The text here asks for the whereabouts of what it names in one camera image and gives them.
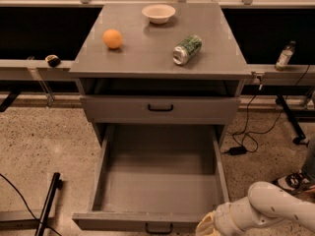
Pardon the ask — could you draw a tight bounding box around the grey drawer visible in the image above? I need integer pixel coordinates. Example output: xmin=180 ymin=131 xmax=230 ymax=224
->
xmin=73 ymin=125 xmax=229 ymax=235
xmin=81 ymin=95 xmax=240 ymax=125

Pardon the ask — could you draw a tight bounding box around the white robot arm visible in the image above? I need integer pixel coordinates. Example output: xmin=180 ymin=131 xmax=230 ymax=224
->
xmin=195 ymin=182 xmax=315 ymax=236

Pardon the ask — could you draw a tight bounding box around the grey drawer cabinet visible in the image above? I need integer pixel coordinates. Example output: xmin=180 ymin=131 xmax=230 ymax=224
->
xmin=70 ymin=3 xmax=249 ymax=142

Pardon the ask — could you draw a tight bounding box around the grey top drawer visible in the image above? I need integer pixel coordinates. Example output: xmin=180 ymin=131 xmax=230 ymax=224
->
xmin=81 ymin=95 xmax=240 ymax=125

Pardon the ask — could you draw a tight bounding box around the black power adapter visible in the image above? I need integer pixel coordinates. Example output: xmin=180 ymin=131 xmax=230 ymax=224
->
xmin=227 ymin=146 xmax=247 ymax=155

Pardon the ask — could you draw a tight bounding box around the black sneaker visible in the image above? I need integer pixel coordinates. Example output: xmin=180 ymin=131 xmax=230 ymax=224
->
xmin=273 ymin=171 xmax=315 ymax=196

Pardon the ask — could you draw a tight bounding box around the person leg in jeans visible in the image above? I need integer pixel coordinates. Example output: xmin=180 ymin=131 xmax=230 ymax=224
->
xmin=301 ymin=140 xmax=315 ymax=182

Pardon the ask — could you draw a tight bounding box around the black table leg right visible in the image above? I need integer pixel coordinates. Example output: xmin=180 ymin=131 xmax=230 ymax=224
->
xmin=276 ymin=94 xmax=306 ymax=145

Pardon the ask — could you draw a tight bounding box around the black metal stand left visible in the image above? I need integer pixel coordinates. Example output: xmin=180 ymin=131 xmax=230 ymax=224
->
xmin=0 ymin=171 xmax=63 ymax=236

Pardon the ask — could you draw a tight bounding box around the green soda can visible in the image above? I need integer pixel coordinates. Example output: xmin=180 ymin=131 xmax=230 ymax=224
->
xmin=172 ymin=34 xmax=202 ymax=66

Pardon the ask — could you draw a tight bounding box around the clear plastic bottle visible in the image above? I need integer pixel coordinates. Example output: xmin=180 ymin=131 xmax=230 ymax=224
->
xmin=275 ymin=41 xmax=296 ymax=71

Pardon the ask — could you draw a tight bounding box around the orange fruit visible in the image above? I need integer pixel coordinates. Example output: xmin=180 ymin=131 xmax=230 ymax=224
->
xmin=102 ymin=29 xmax=123 ymax=49

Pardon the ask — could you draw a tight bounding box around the white paper bowl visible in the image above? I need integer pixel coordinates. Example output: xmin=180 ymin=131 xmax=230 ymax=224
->
xmin=142 ymin=4 xmax=176 ymax=25

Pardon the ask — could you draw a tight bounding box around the black yellow tape measure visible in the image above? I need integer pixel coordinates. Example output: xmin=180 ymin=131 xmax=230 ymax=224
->
xmin=45 ymin=55 xmax=61 ymax=67

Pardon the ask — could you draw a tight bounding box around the black power cable right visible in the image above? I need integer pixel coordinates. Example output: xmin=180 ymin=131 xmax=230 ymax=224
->
xmin=221 ymin=64 xmax=311 ymax=155

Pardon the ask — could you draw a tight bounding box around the metal clamp on rail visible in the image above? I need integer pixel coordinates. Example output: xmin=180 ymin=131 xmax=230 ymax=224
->
xmin=252 ymin=72 xmax=265 ymax=90

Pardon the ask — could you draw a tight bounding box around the black cable left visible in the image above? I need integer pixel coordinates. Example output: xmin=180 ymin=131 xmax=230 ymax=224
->
xmin=0 ymin=172 xmax=63 ymax=236

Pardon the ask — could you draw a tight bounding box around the grey metal rail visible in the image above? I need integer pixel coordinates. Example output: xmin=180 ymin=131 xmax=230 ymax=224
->
xmin=0 ymin=60 xmax=315 ymax=86

